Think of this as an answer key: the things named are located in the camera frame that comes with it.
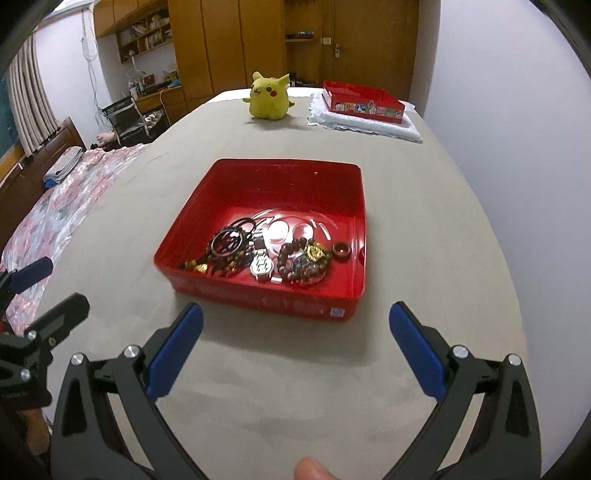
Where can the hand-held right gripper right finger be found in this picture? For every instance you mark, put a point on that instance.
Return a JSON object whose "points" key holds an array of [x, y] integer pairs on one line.
{"points": [[415, 350]]}

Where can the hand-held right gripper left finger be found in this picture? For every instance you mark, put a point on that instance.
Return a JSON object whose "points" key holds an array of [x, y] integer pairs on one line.
{"points": [[178, 350]]}

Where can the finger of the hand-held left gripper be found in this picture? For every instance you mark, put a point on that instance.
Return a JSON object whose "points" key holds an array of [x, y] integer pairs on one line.
{"points": [[62, 316], [32, 273]]}

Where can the silver wrist watch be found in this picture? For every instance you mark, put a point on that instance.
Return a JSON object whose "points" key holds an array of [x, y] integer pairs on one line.
{"points": [[261, 265]]}

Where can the red plastic tray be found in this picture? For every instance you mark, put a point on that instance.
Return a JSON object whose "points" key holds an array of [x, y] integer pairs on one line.
{"points": [[277, 189]]}

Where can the person's left hand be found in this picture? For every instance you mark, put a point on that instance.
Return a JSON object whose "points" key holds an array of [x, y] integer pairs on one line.
{"points": [[34, 434]]}

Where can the person's right hand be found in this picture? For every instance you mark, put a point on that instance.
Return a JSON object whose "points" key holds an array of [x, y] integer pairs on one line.
{"points": [[316, 470]]}

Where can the pink floral blanket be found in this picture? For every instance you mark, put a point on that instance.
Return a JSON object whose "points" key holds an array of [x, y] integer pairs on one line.
{"points": [[60, 217]]}

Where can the dark wooden headboard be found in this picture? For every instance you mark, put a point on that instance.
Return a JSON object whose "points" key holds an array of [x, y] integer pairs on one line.
{"points": [[27, 180]]}

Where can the folded striped cloth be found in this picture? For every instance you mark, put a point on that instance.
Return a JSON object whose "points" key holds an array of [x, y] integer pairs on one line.
{"points": [[64, 166]]}

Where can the black metal chair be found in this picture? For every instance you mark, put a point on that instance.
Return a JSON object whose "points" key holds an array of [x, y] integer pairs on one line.
{"points": [[124, 120]]}

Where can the striped curtain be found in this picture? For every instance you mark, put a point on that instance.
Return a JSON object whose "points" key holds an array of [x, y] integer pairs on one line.
{"points": [[32, 92]]}

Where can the wooden desk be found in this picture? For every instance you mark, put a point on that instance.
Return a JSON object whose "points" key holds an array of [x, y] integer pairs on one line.
{"points": [[157, 99]]}

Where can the white lace cloth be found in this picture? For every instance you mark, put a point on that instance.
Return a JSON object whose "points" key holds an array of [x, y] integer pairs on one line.
{"points": [[369, 129]]}

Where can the red printed box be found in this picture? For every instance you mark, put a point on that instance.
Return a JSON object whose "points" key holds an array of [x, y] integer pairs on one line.
{"points": [[364, 108]]}

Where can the yellow plush toy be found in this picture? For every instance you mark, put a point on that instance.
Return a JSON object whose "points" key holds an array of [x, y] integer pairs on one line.
{"points": [[268, 99]]}

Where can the wooden bookshelf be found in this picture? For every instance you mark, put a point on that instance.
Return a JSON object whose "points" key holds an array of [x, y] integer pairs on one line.
{"points": [[143, 27]]}

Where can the wooden wardrobe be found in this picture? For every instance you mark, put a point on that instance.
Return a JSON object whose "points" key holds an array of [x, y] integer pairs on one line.
{"points": [[226, 46]]}

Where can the wooden door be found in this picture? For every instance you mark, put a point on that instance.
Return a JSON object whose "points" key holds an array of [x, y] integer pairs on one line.
{"points": [[374, 41]]}

